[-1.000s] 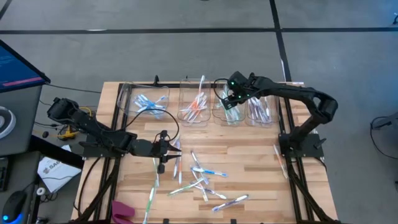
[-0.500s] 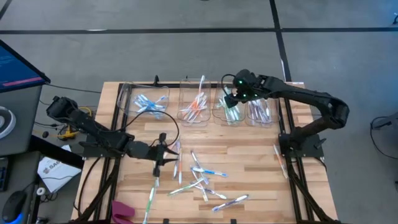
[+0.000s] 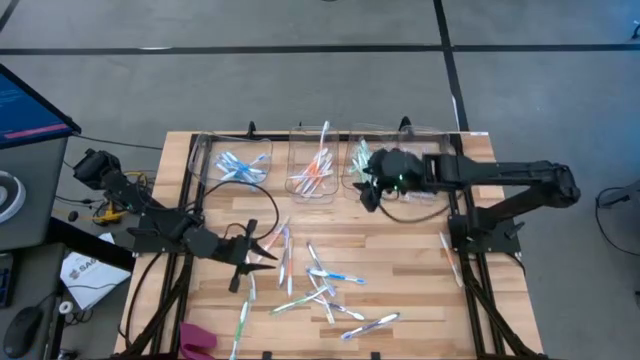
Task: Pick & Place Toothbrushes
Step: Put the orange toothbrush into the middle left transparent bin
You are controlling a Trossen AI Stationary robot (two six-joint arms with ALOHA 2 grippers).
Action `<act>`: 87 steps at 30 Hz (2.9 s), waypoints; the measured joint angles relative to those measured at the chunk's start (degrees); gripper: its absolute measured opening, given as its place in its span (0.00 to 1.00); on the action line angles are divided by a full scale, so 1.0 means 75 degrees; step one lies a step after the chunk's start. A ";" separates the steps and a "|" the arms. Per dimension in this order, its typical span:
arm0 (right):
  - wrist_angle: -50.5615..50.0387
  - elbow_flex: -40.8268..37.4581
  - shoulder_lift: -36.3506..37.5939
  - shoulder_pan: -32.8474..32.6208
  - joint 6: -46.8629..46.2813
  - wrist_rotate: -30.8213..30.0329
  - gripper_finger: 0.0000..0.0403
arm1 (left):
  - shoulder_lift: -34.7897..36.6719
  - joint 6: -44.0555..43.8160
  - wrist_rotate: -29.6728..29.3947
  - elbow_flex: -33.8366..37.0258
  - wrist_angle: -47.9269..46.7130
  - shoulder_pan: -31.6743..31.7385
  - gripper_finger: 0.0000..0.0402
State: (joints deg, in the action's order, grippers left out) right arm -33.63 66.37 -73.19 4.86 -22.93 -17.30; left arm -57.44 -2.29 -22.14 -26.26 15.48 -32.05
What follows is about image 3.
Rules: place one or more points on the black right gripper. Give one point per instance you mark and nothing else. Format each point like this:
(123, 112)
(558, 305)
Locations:
(395, 170)

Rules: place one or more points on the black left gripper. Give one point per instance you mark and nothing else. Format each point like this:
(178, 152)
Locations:
(237, 252)

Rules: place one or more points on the orange white toothbrush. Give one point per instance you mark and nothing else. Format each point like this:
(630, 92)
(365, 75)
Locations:
(324, 300)
(322, 140)
(320, 175)
(290, 272)
(312, 170)
(310, 175)
(306, 181)
(451, 260)
(316, 183)
(274, 239)

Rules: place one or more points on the clear plastic bin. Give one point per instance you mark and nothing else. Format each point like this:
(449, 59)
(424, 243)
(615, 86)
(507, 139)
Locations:
(350, 132)
(300, 137)
(260, 145)
(435, 140)

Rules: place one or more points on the purple white toothbrush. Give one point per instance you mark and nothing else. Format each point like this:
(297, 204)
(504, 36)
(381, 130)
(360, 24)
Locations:
(370, 326)
(345, 310)
(284, 257)

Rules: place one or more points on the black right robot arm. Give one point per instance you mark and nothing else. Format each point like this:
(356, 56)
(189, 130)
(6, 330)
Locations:
(500, 172)

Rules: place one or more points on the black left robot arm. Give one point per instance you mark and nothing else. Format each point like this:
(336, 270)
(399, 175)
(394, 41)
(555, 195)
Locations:
(197, 242)

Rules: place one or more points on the pink cloth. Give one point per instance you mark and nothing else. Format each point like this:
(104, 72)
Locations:
(195, 342)

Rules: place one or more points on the white printed paper sheet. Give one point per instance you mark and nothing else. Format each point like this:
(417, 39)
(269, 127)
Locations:
(95, 280)

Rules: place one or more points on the black desk base beam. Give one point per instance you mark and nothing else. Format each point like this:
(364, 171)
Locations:
(90, 245)

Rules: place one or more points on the small black floor object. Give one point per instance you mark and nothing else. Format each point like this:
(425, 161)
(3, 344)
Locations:
(73, 216)

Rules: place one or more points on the small white tape roll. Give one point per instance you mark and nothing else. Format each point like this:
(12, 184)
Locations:
(65, 302)

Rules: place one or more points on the grey desk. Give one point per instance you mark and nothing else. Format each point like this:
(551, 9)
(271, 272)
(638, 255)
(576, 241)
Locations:
(40, 170)

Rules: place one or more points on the large white round roll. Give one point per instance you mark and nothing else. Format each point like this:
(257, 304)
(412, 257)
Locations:
(21, 197)

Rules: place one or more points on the black computer mouse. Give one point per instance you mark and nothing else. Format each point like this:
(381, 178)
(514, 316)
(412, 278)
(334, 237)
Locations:
(22, 330)

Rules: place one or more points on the black keyboard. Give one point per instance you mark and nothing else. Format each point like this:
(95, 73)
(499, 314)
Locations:
(4, 280)

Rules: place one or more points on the monitor with blue screen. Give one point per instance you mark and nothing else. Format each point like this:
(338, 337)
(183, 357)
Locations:
(25, 110)

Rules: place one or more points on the black aluminium table frame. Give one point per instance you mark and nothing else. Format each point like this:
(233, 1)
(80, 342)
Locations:
(280, 136)

